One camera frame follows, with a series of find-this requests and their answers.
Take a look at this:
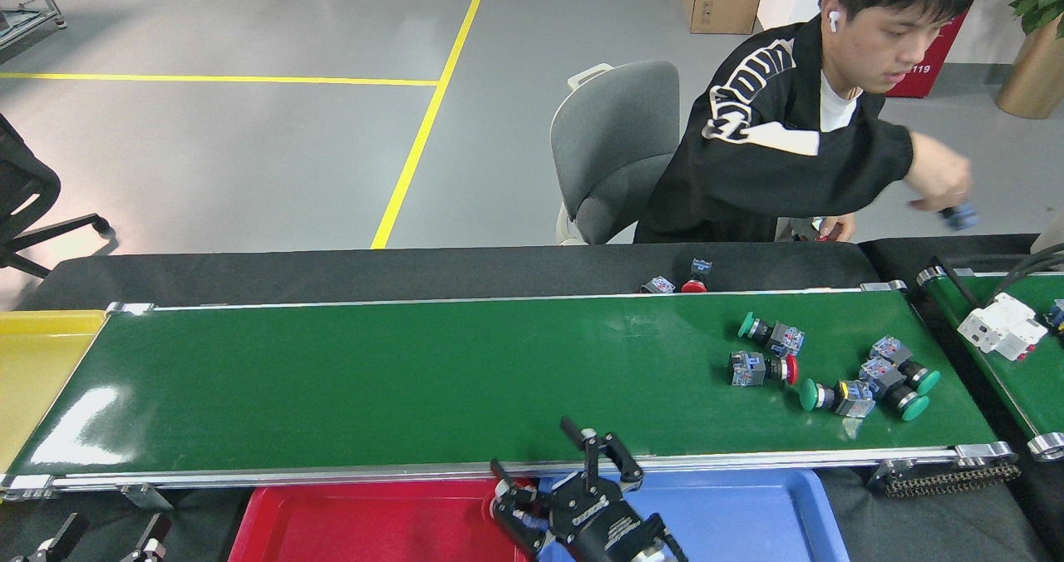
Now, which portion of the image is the red fire extinguisher box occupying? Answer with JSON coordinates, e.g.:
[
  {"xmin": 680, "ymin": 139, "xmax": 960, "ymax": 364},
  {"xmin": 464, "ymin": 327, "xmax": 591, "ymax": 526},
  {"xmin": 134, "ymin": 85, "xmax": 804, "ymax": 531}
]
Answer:
[{"xmin": 885, "ymin": 9, "xmax": 972, "ymax": 99}]

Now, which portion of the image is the black conveyor drive chain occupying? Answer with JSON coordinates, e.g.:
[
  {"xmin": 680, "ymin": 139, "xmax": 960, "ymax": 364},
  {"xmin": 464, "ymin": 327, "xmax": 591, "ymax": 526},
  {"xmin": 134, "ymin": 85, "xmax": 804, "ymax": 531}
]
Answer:
[{"xmin": 869, "ymin": 458, "xmax": 1021, "ymax": 498}]

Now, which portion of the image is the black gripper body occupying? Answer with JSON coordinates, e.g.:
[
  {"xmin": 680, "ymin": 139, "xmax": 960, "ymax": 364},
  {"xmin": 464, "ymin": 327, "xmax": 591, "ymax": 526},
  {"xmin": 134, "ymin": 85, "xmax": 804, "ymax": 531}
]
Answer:
[{"xmin": 544, "ymin": 475, "xmax": 687, "ymax": 562}]

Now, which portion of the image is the green plant in gold pot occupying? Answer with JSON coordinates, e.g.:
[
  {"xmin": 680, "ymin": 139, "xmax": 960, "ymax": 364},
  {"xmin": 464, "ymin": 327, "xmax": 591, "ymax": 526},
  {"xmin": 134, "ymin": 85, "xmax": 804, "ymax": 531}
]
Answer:
[{"xmin": 995, "ymin": 0, "xmax": 1064, "ymax": 121}]

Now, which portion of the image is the black cable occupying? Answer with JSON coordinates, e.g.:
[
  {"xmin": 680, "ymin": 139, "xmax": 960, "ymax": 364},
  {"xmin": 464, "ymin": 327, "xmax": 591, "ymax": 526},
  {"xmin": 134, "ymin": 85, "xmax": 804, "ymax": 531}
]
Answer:
[{"xmin": 935, "ymin": 242, "xmax": 1064, "ymax": 309}]

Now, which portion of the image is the blue plastic tray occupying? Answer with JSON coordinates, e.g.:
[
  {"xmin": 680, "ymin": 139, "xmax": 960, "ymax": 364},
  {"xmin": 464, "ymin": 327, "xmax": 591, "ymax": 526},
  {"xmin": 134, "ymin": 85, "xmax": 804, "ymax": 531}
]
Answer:
[{"xmin": 532, "ymin": 466, "xmax": 850, "ymax": 562}]

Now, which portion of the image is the long green conveyor belt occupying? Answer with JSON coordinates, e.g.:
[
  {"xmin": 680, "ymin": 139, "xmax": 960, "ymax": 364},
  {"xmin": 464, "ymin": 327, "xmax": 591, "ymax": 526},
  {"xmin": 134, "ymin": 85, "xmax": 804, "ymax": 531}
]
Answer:
[{"xmin": 0, "ymin": 279, "xmax": 1017, "ymax": 511}]

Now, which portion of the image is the person's right hand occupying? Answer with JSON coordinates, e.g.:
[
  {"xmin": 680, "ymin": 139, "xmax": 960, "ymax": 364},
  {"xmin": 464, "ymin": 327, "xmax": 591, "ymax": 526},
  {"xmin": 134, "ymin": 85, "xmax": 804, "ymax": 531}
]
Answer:
[{"xmin": 810, "ymin": 213, "xmax": 857, "ymax": 243}]

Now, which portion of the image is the person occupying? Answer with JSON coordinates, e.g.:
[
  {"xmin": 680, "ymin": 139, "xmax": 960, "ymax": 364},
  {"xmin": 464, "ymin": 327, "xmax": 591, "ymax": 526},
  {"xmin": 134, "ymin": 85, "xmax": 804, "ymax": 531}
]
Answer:
[{"xmin": 633, "ymin": 0, "xmax": 983, "ymax": 244}]

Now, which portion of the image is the grey office chair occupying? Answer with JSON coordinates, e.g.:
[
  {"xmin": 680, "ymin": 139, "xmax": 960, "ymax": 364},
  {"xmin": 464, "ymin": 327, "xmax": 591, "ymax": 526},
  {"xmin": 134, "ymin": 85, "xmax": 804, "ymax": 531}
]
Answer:
[{"xmin": 550, "ymin": 61, "xmax": 681, "ymax": 245}]

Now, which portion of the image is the metal shelf rack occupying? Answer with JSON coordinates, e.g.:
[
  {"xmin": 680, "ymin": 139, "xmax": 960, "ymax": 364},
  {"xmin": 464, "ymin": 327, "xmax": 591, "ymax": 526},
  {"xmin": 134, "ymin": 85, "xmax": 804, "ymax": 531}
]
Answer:
[{"xmin": 0, "ymin": 0, "xmax": 67, "ymax": 47}]

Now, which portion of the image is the person's left hand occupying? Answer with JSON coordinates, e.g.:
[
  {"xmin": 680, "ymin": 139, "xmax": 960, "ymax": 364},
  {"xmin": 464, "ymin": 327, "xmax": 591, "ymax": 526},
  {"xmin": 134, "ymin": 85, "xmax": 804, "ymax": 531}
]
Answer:
[{"xmin": 904, "ymin": 130, "xmax": 975, "ymax": 214}]

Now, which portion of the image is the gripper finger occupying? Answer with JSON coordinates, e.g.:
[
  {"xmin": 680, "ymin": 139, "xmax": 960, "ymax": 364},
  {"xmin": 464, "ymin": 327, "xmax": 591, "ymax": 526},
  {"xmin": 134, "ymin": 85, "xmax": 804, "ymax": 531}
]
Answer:
[
  {"xmin": 10, "ymin": 512, "xmax": 88, "ymax": 562},
  {"xmin": 121, "ymin": 512, "xmax": 173, "ymax": 562},
  {"xmin": 489, "ymin": 460, "xmax": 554, "ymax": 556},
  {"xmin": 559, "ymin": 416, "xmax": 646, "ymax": 491}
]

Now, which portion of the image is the green button with yellow ring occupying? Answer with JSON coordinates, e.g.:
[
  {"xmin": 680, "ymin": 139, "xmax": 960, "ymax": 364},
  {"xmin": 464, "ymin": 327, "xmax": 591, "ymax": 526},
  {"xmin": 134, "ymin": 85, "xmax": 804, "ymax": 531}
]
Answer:
[{"xmin": 800, "ymin": 377, "xmax": 877, "ymax": 418}]

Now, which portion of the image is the yellow plastic bin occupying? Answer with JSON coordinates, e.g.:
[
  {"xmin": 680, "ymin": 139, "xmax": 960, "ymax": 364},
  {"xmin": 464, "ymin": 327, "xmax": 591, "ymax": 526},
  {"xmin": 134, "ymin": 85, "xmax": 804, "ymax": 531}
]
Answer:
[{"xmin": 0, "ymin": 310, "xmax": 109, "ymax": 473}]

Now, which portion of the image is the red plastic tray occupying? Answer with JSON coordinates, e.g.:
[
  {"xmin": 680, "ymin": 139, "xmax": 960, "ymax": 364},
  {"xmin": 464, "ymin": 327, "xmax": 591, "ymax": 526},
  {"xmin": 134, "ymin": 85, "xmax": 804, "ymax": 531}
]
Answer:
[{"xmin": 229, "ymin": 477, "xmax": 537, "ymax": 562}]

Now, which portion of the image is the white circuit breaker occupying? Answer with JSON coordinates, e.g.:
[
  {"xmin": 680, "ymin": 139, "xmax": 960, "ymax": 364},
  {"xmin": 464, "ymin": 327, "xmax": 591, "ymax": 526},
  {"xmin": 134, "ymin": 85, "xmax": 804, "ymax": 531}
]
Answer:
[{"xmin": 958, "ymin": 293, "xmax": 1050, "ymax": 362}]

